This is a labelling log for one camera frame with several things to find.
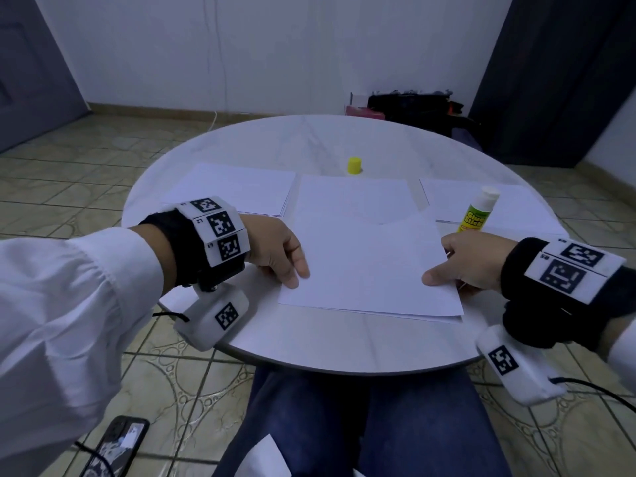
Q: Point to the person's left hand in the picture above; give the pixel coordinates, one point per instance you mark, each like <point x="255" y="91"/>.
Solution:
<point x="273" y="243"/>

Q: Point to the person's right hand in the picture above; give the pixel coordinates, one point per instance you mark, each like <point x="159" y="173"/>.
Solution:
<point x="477" y="258"/>

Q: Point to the yellow glue stick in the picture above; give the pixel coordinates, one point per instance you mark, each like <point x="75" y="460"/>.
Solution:
<point x="477" y="211"/>

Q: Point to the white paper stack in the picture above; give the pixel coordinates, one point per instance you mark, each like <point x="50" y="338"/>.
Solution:
<point x="229" y="189"/>
<point x="522" y="208"/>

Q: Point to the single white paper sheet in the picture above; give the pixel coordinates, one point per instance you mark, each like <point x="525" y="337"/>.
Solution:
<point x="368" y="268"/>
<point x="353" y="198"/>

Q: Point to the yellow glue stick cap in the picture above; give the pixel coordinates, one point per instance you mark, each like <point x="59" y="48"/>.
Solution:
<point x="355" y="166"/>

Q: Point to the person's right forearm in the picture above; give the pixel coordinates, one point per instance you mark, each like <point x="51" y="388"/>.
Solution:
<point x="621" y="357"/>

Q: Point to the person's left forearm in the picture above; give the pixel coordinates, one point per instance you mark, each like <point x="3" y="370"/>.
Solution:
<point x="65" y="333"/>

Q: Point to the person's legs in blue jeans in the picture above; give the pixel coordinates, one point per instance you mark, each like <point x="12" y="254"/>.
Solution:
<point x="397" y="422"/>

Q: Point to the black left wristband with markers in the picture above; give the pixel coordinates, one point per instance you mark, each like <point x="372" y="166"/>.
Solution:
<point x="199" y="243"/>

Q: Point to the black wristband with markers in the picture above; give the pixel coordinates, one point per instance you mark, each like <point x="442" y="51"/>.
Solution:
<point x="199" y="243"/>
<point x="566" y="293"/>

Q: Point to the black right wristband with markers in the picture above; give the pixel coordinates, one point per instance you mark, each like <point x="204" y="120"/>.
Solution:
<point x="566" y="293"/>

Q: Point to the blue suitcase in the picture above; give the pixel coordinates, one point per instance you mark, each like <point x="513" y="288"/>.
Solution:
<point x="467" y="137"/>

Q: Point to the pink box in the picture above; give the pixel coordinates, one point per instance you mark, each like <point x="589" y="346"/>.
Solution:
<point x="363" y="112"/>

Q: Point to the black bag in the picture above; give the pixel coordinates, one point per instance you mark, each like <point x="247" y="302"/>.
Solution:
<point x="417" y="109"/>

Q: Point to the black wardrobe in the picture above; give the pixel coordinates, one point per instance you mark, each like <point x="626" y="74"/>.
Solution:
<point x="556" y="74"/>

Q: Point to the white tissue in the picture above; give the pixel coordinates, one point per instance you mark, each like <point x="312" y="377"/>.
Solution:
<point x="261" y="460"/>

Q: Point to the black phone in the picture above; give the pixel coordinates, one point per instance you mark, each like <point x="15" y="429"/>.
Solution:
<point x="114" y="447"/>

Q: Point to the grey door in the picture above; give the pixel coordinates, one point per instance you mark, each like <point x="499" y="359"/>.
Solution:
<point x="35" y="74"/>

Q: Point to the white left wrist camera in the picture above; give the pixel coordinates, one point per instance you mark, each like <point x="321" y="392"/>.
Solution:
<point x="214" y="315"/>

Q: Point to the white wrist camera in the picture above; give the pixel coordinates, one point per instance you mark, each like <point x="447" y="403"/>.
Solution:
<point x="214" y="315"/>
<point x="517" y="364"/>

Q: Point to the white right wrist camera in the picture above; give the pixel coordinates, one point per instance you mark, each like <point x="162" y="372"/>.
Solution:
<point x="517" y="364"/>

